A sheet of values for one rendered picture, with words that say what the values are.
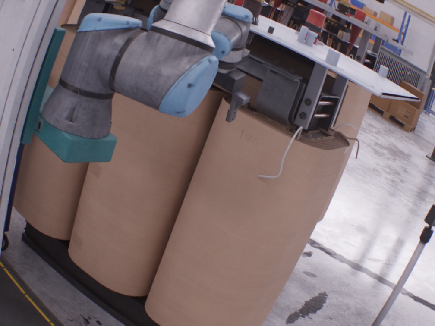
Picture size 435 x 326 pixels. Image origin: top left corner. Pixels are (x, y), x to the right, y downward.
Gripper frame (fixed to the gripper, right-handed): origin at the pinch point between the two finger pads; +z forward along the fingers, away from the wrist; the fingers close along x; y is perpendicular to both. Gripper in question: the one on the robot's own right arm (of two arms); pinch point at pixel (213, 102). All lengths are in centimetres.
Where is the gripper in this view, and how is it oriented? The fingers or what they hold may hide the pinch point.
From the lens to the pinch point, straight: 199.0
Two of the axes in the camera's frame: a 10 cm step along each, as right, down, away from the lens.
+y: -6.3, 4.1, -6.6
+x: 7.5, 5.4, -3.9
